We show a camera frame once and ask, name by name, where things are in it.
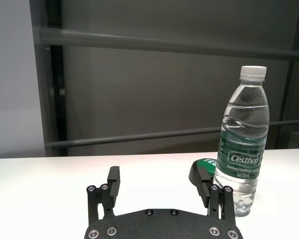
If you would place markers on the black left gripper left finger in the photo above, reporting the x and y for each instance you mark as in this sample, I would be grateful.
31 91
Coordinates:
114 184

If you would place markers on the thick grey horizontal rail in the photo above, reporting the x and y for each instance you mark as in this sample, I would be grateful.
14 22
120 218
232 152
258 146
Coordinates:
164 46

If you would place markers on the dark horizontal wall rail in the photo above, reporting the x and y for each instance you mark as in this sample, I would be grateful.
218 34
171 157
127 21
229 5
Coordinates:
139 136

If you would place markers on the green push button black base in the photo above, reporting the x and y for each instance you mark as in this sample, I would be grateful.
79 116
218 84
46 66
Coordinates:
204 164

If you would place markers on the dark vertical wall post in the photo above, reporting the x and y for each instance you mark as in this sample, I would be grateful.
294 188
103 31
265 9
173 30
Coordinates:
57 99

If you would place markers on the clear water bottle green label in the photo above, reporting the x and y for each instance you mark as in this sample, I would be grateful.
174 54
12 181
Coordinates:
240 129

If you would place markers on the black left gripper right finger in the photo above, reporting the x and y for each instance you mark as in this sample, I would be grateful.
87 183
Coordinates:
204 189

